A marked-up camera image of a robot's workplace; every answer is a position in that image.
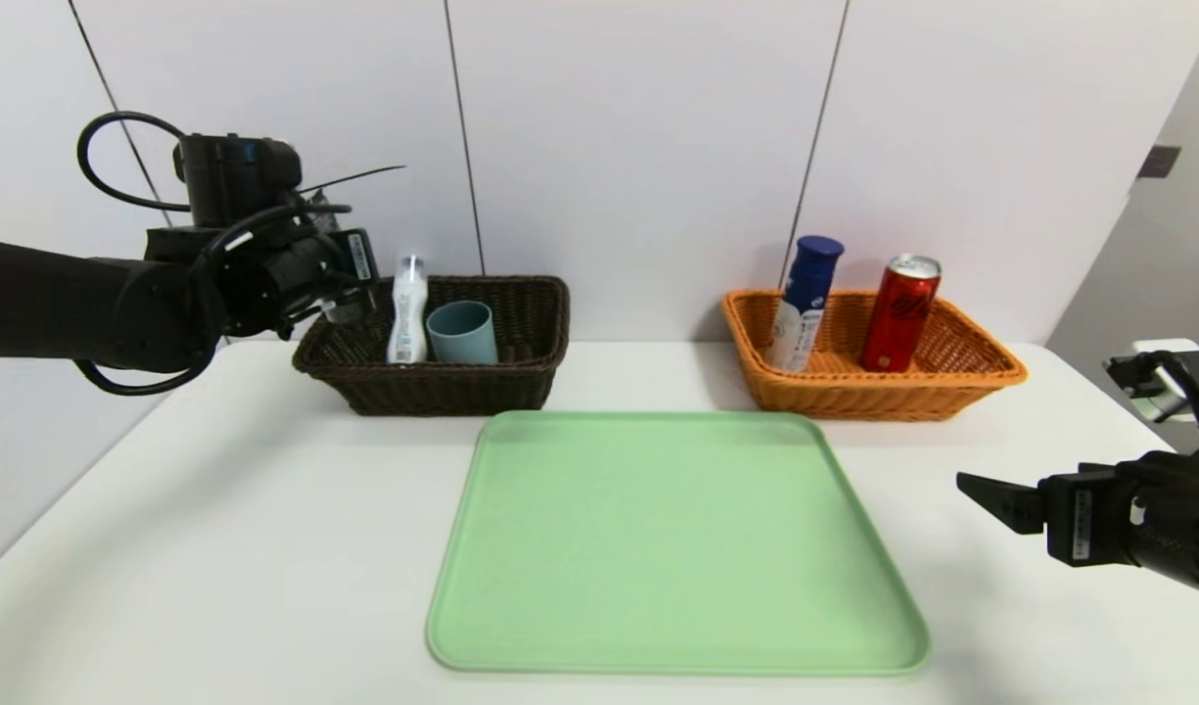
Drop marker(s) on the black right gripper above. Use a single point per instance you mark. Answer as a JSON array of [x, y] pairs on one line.
[[1079, 514]]

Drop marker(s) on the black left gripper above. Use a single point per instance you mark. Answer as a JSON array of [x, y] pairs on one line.
[[361, 257]]

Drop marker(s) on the clear white plastic bottle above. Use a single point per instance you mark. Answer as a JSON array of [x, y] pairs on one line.
[[407, 313]]

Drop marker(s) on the teal plastic cup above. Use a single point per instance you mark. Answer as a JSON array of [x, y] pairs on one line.
[[462, 335]]

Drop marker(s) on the red soda can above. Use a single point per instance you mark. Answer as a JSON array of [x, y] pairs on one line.
[[899, 313]]

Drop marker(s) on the white bottle with blue cap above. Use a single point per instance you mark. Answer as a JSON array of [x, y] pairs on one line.
[[805, 294]]

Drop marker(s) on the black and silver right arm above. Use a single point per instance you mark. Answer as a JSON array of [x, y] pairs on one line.
[[1191, 519]]

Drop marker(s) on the orange and black left arm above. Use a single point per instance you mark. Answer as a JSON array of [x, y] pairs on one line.
[[119, 304]]

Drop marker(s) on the orange wicker basket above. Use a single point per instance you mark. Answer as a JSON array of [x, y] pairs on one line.
[[902, 392]]

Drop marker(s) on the dark brown wicker basket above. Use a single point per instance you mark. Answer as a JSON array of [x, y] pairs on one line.
[[462, 387]]

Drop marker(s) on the light green plastic tray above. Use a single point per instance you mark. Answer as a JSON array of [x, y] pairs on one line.
[[677, 548]]

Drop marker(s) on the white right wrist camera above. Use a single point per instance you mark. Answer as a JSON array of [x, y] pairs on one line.
[[1157, 392]]

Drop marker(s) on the dark wall fixture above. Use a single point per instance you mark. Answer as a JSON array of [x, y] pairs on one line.
[[1158, 162]]

